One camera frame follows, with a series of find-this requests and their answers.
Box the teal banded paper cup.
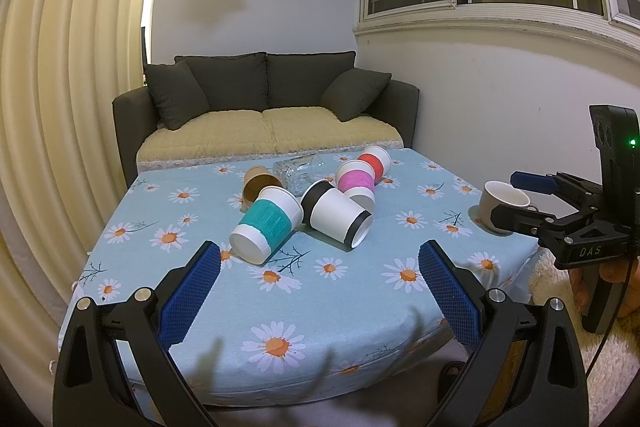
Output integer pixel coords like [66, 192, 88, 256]
[229, 185, 304, 265]

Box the red banded paper cup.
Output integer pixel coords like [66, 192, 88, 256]
[358, 145, 392, 184]

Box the pink banded paper cup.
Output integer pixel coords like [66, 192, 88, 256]
[335, 159, 375, 212]

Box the black banded paper cup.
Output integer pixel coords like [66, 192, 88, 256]
[300, 180, 373, 249]

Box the brown paper cup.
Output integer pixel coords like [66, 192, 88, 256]
[242, 166, 283, 208]

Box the right hand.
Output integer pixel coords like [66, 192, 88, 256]
[568, 256, 640, 319]

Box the white ceramic mug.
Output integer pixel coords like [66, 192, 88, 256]
[478, 180, 537, 235]

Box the daisy print blue tablecloth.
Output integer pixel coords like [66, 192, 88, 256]
[73, 148, 537, 407]

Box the right dark throw pillow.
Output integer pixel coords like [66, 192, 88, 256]
[320, 68, 392, 122]

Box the dark throw pillow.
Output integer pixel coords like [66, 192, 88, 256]
[320, 68, 392, 122]
[145, 61, 209, 130]

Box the clear glass tumbler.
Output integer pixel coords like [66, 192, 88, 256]
[272, 154, 324, 197]

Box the yellow sofa seat cover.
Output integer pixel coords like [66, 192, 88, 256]
[136, 106, 405, 172]

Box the left dark throw pillow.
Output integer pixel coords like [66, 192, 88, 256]
[145, 61, 209, 130]

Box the dark grey sofa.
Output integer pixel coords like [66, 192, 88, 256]
[113, 51, 420, 184]

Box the cream curtain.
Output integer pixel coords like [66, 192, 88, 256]
[0, 0, 166, 358]

